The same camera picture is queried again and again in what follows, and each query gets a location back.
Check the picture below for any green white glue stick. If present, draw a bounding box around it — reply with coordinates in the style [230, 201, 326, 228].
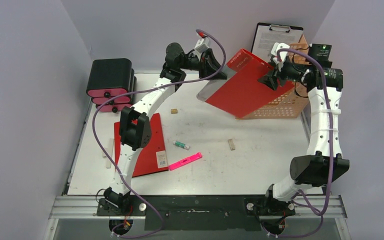
[173, 140, 190, 150]

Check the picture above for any white plastic ruler piece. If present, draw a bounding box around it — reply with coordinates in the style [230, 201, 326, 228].
[101, 138, 115, 169]

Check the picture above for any black pink drawer unit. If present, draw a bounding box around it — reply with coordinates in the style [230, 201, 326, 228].
[86, 58, 137, 113]

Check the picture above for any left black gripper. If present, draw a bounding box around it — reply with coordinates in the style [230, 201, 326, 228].
[179, 48, 229, 81]

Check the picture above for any thick red binder folder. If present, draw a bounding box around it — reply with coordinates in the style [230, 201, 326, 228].
[132, 113, 169, 178]

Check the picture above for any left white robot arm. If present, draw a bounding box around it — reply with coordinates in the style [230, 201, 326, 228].
[103, 38, 227, 216]

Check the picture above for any thin red folder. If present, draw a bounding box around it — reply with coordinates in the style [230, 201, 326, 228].
[196, 48, 294, 119]

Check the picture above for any small beige eraser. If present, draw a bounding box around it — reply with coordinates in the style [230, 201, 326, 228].
[227, 139, 236, 151]

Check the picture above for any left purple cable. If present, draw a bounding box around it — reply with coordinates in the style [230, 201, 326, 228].
[91, 29, 227, 240]

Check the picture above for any orange plastic file organizer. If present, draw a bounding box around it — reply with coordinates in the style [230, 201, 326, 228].
[235, 34, 312, 120]

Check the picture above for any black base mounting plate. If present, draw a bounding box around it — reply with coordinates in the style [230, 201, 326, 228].
[96, 195, 296, 232]

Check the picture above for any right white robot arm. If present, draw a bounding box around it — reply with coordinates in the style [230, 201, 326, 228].
[260, 42, 350, 216]

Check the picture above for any black clipboard with paper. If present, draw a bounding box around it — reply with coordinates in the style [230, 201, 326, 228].
[250, 22, 304, 63]

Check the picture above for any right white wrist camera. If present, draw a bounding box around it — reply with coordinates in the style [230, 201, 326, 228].
[270, 42, 291, 68]

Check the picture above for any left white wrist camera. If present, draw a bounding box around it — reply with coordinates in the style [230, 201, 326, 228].
[193, 37, 211, 58]

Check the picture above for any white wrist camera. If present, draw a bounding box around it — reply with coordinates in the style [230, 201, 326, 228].
[193, 37, 211, 58]
[270, 42, 291, 68]

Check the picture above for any pink highlighter marker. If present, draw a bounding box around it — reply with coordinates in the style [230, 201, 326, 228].
[168, 152, 203, 171]

